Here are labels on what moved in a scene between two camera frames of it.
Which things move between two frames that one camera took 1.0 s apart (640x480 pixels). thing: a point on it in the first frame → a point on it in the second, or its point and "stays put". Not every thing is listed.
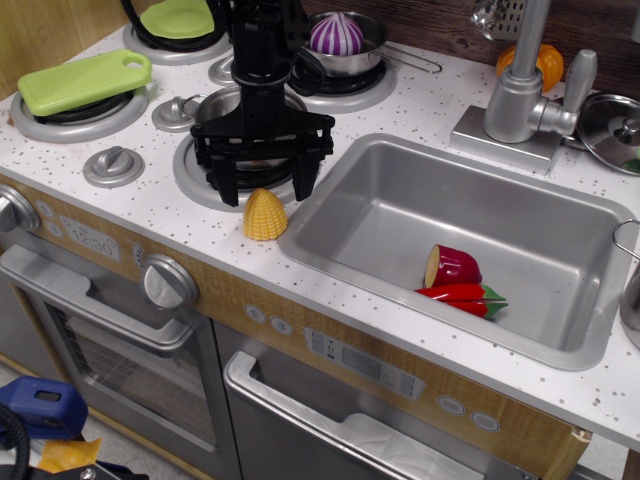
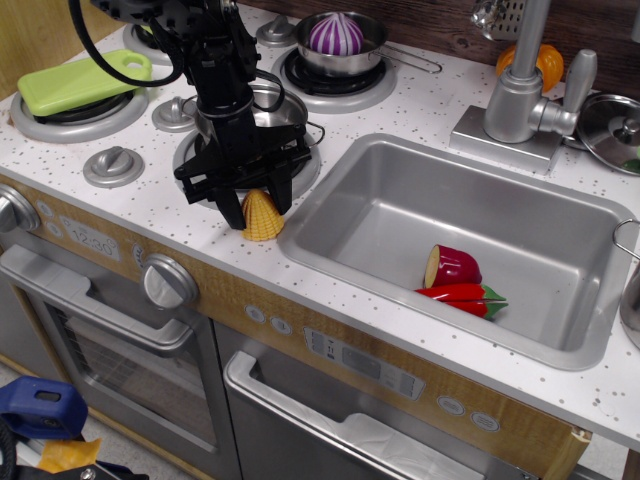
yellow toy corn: x=264 y=217 stays put
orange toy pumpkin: x=549 y=63 stays put
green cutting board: x=64 y=84 stays put
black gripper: x=262 y=128 → x=244 y=156
